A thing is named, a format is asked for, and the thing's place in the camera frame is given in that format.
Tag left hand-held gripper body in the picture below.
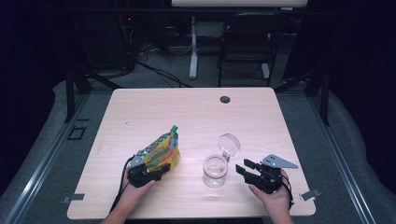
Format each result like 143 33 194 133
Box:
126 154 163 189

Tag black floor cables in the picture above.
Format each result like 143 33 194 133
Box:
135 60 193 89

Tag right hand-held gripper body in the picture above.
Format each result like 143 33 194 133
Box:
248 153 299 194

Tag clear glass jar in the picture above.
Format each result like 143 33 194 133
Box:
203 133 242 189

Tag person's left hand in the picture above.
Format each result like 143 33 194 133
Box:
120 171 156 209

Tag grey tape strip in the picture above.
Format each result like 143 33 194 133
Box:
61 193 86 204
299 188 322 202

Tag yellow snack bag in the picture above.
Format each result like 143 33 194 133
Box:
136 125 181 173

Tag black floor tape rectangle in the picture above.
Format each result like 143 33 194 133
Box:
66 125 88 141

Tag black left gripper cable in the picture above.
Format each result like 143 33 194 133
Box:
109 155 135 213

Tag person's right hand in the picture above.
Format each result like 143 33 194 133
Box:
248 170 293 217

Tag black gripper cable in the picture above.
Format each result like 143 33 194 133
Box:
109 155 135 213
280 174 295 210

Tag black folding chair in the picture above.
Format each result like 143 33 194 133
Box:
217 12 290 88

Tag black metal stand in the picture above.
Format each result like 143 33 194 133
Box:
64 65 122 123
274 66 331 127

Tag white background desk top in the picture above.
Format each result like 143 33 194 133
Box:
171 0 307 7

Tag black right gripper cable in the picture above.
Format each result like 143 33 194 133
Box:
280 174 295 210

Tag aluminium floor rail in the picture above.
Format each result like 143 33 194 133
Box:
3 92 92 224
307 96 378 224

